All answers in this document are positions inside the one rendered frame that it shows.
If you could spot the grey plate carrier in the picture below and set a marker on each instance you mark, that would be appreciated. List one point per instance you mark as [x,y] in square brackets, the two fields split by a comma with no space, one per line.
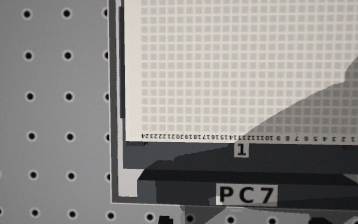
[239,174]

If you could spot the white multi-well plate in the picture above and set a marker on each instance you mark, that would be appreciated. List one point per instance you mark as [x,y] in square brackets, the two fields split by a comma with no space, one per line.
[242,71]

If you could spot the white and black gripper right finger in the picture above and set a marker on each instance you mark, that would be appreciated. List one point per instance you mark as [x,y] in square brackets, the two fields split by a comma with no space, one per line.
[319,220]

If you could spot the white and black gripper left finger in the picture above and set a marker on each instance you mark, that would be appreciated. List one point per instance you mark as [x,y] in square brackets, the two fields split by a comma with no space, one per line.
[165,220]

